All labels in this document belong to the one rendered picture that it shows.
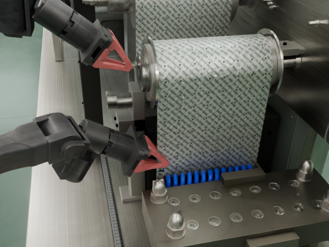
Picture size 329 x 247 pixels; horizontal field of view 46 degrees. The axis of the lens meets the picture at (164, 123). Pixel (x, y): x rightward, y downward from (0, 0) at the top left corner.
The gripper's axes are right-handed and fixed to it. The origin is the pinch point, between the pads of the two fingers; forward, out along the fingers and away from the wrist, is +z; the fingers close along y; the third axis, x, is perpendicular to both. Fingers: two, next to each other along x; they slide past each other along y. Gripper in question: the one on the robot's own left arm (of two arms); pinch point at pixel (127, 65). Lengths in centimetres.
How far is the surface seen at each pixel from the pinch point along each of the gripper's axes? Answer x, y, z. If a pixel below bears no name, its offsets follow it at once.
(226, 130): 2.5, 8.1, 23.5
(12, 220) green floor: -131, -94, 41
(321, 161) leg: 8, -5, 68
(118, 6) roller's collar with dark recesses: 5.8, -20.2, -3.1
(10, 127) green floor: -137, -194, 33
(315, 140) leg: 12, -5, 60
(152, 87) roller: 1.0, 7.5, 3.9
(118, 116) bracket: -11.0, -1.4, 6.4
